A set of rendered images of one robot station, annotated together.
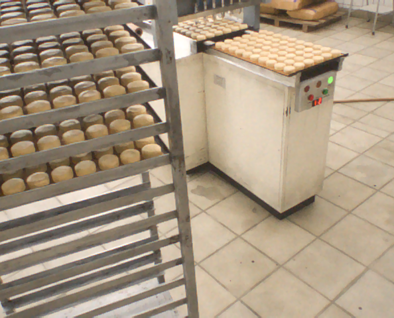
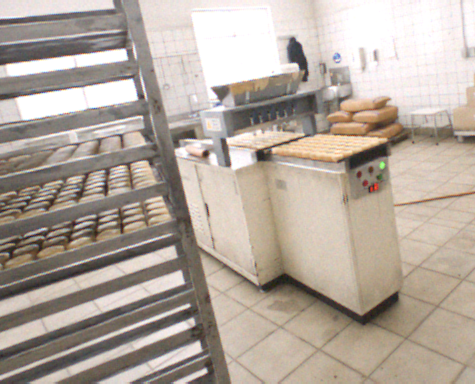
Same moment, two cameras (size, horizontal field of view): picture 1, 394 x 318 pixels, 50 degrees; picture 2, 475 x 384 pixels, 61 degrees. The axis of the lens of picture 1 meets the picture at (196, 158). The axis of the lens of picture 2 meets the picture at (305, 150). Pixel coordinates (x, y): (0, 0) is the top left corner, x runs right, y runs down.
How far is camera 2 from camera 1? 32 cm
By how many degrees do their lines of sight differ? 20
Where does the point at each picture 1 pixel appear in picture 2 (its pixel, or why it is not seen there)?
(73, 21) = (48, 75)
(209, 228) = (286, 344)
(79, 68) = (57, 124)
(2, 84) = not seen: outside the picture
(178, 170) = (186, 236)
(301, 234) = (387, 337)
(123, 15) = (104, 69)
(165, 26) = (148, 75)
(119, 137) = (111, 201)
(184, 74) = (246, 183)
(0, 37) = not seen: outside the picture
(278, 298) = not seen: outside the picture
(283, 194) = (360, 292)
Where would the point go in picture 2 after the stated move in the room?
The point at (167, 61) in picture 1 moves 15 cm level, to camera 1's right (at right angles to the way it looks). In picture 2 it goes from (155, 111) to (227, 99)
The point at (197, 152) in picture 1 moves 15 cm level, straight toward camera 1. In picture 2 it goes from (271, 264) to (272, 276)
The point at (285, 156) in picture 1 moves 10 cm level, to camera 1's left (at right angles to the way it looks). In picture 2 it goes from (352, 247) to (332, 251)
